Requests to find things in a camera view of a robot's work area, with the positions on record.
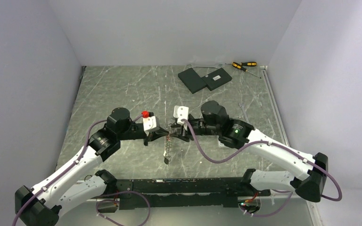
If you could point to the yellow black screwdriver front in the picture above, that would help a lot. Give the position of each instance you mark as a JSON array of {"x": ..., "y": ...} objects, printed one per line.
[{"x": 246, "y": 69}]

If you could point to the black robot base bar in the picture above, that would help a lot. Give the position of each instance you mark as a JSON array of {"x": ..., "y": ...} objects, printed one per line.
[{"x": 181, "y": 192}]

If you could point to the silver wrench on table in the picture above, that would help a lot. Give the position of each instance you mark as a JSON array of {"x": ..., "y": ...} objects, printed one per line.
[{"x": 242, "y": 106}]

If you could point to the small black flat box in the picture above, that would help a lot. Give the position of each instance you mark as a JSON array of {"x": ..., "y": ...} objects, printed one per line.
[{"x": 216, "y": 79}]

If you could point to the large black flat box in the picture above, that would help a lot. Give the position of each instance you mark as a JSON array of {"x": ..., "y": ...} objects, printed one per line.
[{"x": 192, "y": 80}]

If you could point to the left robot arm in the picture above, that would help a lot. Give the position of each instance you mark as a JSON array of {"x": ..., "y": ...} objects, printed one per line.
[{"x": 47, "y": 201}]

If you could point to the long silver wrench at wall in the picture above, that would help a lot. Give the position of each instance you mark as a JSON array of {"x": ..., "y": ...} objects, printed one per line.
[{"x": 216, "y": 66}]

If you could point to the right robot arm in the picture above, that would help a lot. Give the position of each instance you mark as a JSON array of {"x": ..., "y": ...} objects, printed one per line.
[{"x": 302, "y": 173}]

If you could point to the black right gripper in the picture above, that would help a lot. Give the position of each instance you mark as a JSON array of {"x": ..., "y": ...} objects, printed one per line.
[{"x": 184, "y": 132}]

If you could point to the yellow black screwdriver rear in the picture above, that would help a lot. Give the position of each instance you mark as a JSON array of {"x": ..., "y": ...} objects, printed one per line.
[{"x": 244, "y": 64}]

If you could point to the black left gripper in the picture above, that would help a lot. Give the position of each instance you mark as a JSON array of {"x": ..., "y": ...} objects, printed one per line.
[{"x": 153, "y": 134}]

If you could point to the round metal key organizer disc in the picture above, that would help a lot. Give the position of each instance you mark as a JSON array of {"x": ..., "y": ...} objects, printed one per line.
[{"x": 168, "y": 150}]

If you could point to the yellow black screwdriver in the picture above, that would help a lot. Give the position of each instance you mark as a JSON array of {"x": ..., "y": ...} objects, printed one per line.
[
  {"x": 244, "y": 64},
  {"x": 246, "y": 69}
]

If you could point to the clear plastic case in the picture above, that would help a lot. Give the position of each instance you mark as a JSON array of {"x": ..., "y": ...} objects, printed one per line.
[{"x": 221, "y": 145}]

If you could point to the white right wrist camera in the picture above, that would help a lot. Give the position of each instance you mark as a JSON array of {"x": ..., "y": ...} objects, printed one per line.
[{"x": 180, "y": 113}]

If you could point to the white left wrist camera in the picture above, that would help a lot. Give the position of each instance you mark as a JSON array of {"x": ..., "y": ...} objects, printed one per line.
[{"x": 150, "y": 122}]

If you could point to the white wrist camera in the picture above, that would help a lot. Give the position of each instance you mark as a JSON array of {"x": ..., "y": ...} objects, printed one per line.
[
  {"x": 180, "y": 113},
  {"x": 150, "y": 122}
]

